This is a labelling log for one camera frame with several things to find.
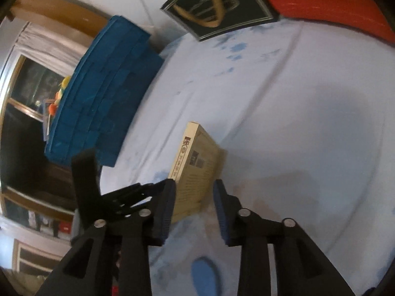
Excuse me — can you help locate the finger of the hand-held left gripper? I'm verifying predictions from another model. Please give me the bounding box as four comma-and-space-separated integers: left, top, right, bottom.
71, 149, 104, 224
100, 181, 167, 222

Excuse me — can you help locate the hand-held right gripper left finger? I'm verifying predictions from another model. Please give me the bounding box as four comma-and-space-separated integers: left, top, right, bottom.
35, 179, 177, 296

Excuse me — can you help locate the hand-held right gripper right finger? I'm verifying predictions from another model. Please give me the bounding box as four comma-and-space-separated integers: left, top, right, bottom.
213, 179, 355, 296

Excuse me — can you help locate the yellow box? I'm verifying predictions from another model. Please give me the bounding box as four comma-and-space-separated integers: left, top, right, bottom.
167, 122, 227, 224

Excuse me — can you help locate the blue plastic crate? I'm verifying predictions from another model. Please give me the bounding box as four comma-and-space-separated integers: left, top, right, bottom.
44, 15, 164, 167

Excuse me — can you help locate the yellow orange dinosaur plush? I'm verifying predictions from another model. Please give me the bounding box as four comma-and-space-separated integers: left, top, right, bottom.
49, 75, 73, 116

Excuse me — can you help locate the blue boomerang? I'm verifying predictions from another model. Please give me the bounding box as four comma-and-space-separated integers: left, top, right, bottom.
191, 257, 223, 296

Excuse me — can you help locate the wooden glass-door cabinet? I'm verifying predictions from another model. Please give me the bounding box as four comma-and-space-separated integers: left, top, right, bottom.
0, 54, 76, 232

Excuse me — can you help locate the white curtain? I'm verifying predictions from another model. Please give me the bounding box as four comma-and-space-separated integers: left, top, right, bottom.
0, 21, 90, 105

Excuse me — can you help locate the wooden pillar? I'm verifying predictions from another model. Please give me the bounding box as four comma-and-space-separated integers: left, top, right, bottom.
9, 0, 112, 37

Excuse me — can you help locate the black gift box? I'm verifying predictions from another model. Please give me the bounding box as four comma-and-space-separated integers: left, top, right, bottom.
160, 0, 281, 42

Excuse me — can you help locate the red toy suitcase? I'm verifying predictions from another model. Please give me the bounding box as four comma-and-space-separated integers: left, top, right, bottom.
248, 0, 395, 48

